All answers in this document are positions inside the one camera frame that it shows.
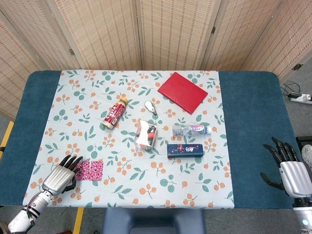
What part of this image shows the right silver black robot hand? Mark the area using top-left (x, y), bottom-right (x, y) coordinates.
top-left (259, 136), bottom-right (312, 197)

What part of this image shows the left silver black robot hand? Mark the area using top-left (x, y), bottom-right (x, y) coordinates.
top-left (41, 154), bottom-right (84, 195)

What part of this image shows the pink patterned pouch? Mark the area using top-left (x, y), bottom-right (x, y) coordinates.
top-left (74, 160), bottom-right (104, 181)

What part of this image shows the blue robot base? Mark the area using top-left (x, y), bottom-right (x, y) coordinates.
top-left (102, 207), bottom-right (206, 234)

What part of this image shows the grey shoe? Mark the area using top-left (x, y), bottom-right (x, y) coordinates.
top-left (301, 144), bottom-right (312, 169)

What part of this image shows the black box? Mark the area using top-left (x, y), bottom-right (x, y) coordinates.
top-left (295, 136), bottom-right (312, 147)

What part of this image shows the floral fruit print tablecloth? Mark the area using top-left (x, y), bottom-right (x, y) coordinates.
top-left (22, 70), bottom-right (235, 210)

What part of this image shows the teal table cover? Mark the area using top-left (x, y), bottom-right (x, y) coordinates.
top-left (0, 70), bottom-right (303, 210)

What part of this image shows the white power strip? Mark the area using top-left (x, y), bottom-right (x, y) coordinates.
top-left (290, 93), bottom-right (312, 105)

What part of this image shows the red coffee bottle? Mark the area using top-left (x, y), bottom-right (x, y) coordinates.
top-left (102, 96), bottom-right (129, 130)

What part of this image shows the clear plastic box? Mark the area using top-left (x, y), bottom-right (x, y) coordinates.
top-left (133, 119), bottom-right (158, 149)

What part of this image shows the navy blue rectangular box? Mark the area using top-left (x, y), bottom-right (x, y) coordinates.
top-left (167, 143), bottom-right (204, 158)

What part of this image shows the silver metal clip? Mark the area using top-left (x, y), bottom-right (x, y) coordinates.
top-left (144, 100), bottom-right (158, 115)

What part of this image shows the clear water bottle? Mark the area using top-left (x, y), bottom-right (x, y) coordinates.
top-left (172, 124), bottom-right (212, 137)

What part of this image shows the red booklet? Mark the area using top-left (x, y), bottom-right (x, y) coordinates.
top-left (157, 72), bottom-right (209, 115)

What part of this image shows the woven bamboo folding screen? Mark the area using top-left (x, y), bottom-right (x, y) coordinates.
top-left (0, 0), bottom-right (312, 120)

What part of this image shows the black cable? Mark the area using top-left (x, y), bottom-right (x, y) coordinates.
top-left (281, 80), bottom-right (302, 96)

